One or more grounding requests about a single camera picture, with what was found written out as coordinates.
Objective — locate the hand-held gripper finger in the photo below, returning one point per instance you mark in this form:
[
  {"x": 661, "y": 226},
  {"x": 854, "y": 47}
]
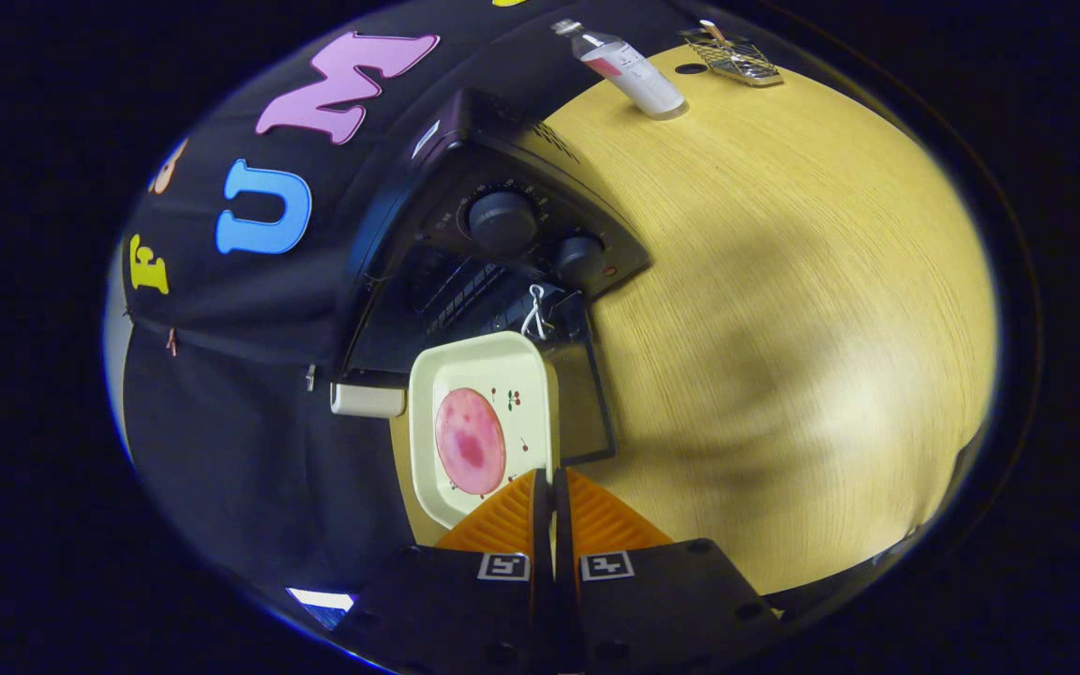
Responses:
[
  {"x": 562, "y": 525},
  {"x": 543, "y": 525}
]

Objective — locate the pink ham slice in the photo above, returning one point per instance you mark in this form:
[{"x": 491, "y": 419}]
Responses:
[{"x": 470, "y": 441}]

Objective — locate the cream square plate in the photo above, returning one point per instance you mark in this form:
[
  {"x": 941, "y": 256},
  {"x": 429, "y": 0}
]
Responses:
[{"x": 521, "y": 366}]

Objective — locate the black toaster oven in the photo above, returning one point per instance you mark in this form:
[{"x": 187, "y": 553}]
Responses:
[{"x": 502, "y": 220}]

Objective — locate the white bread toaster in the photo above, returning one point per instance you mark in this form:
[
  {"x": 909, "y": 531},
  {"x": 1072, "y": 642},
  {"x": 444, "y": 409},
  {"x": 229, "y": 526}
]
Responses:
[{"x": 367, "y": 400}]

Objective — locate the black backdrop cloth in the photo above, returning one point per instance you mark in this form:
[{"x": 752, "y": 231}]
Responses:
[{"x": 249, "y": 469}]

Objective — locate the small pink clip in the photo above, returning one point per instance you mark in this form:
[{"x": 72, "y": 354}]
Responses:
[{"x": 171, "y": 342}]

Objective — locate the clear bottle white label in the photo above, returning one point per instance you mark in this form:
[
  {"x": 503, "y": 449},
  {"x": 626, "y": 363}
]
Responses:
[{"x": 638, "y": 75}]

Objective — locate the brown-tipped pen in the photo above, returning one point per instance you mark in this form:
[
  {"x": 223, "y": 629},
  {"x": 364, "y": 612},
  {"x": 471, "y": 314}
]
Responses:
[{"x": 712, "y": 31}]

